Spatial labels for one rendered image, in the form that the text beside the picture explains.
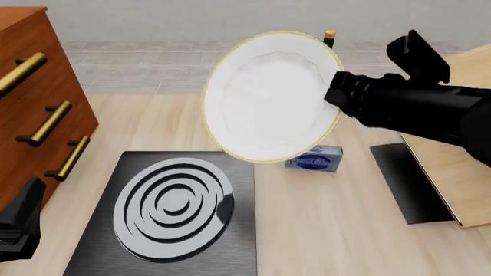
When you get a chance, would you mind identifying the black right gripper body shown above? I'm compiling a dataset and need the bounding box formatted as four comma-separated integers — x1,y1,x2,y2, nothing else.
347,73,376,123

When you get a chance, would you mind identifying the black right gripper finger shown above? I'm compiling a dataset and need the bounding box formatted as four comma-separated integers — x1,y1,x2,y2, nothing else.
329,71,352,90
324,87,356,118

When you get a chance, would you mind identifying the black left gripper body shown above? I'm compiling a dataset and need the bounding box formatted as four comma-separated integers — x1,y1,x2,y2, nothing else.
0,212,41,262

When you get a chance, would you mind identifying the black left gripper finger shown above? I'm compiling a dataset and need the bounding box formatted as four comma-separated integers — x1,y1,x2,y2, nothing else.
0,177,48,231

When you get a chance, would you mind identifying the white plate with yellow rim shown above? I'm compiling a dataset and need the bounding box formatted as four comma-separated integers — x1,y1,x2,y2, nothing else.
202,30,345,165

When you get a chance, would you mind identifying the flat black stove plate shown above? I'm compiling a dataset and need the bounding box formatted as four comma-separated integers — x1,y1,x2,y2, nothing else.
63,151,258,276

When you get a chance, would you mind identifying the green bottle with gold cap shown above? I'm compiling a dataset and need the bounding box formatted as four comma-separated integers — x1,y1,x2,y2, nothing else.
321,30,338,48

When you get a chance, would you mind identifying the blue printed food box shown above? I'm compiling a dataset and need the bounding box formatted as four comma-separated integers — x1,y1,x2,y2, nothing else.
285,145,344,173

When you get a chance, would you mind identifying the brown wooden cabinet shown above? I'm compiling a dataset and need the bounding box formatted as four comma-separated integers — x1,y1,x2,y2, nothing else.
0,7,100,212

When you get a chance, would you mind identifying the pale wood board black underside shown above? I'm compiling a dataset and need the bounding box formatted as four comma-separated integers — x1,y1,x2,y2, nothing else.
369,42,491,230

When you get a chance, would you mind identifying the long brass cabinet handle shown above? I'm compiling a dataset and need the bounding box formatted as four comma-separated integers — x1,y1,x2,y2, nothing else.
0,52,48,97

